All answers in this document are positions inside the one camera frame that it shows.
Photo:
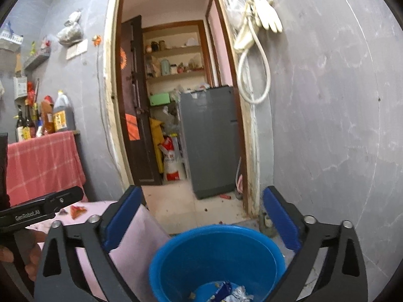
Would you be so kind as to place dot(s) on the cream rubber gloves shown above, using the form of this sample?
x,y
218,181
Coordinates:
x,y
267,14

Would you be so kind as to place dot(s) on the door frame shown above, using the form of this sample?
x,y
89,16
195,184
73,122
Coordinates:
x,y
108,69

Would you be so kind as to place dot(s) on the grey refrigerator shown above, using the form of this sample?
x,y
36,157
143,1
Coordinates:
x,y
211,144

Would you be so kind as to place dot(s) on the hanging plastic bag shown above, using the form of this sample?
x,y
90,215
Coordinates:
x,y
71,34

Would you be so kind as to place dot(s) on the red triangular wrapper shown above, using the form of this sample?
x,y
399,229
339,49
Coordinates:
x,y
77,212

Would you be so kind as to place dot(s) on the yellow-green seasoning packet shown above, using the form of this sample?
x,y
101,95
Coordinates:
x,y
33,48

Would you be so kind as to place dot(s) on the red seasoning packet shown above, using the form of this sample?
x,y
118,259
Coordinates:
x,y
46,44

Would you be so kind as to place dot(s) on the red checked cloth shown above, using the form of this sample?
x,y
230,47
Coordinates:
x,y
41,163

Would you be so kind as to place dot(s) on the green box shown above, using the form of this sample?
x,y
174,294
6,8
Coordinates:
x,y
160,99

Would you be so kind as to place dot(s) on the yellow bag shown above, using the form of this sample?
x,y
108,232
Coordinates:
x,y
156,138

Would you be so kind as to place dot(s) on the orange sauce bottle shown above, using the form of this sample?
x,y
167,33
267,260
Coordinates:
x,y
48,118

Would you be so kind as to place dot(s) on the dark brown door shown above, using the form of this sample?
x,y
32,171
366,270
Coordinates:
x,y
138,157

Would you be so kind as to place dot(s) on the orange wall hook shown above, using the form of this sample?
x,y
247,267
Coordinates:
x,y
97,40

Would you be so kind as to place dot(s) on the dark glass bottle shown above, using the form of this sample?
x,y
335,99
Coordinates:
x,y
20,129

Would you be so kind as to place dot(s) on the dark bottle with yellow label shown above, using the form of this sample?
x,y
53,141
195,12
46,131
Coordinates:
x,y
29,125

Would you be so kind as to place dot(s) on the white printed wrapper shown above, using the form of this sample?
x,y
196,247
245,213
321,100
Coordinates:
x,y
239,295

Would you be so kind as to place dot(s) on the red hanging packets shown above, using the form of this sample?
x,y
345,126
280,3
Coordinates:
x,y
31,92

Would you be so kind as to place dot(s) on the wooden storage shelves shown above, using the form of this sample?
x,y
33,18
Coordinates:
x,y
176,52

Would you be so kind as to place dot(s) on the blue plastic bucket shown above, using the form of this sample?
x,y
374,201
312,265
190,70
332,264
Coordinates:
x,y
189,258

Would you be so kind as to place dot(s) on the pink flat plastic item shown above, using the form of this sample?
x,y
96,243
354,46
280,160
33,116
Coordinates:
x,y
240,179

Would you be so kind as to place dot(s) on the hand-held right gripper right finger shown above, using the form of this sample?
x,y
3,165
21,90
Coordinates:
x,y
280,220

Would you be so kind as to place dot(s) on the small blue-capped bottle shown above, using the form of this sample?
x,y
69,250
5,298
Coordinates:
x,y
39,129

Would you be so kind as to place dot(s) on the white power strip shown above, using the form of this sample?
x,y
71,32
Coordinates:
x,y
245,33

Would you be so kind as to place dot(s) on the white plastic wall basket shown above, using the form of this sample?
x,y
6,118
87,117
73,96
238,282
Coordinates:
x,y
12,39

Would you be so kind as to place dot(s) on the white and red sack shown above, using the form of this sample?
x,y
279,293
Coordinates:
x,y
172,163

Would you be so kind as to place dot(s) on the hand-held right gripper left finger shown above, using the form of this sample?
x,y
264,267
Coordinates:
x,y
119,223

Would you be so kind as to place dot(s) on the pale green jar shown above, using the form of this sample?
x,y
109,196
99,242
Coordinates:
x,y
165,67

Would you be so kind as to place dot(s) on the person's left hand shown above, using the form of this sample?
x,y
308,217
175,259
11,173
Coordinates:
x,y
34,258

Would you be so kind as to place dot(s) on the blue crumpled wrapper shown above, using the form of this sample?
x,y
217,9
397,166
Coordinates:
x,y
220,291

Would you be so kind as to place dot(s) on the white utensil holder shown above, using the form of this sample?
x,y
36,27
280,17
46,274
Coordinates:
x,y
20,87

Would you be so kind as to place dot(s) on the small red floor wrapper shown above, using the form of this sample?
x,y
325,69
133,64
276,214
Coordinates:
x,y
226,197

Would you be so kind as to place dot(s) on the grey wall shelf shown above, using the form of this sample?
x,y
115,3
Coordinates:
x,y
36,61

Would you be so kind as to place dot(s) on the white wall socket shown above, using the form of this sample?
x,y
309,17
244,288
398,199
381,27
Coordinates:
x,y
77,49

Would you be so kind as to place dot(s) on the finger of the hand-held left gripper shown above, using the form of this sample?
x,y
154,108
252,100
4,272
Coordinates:
x,y
66,196

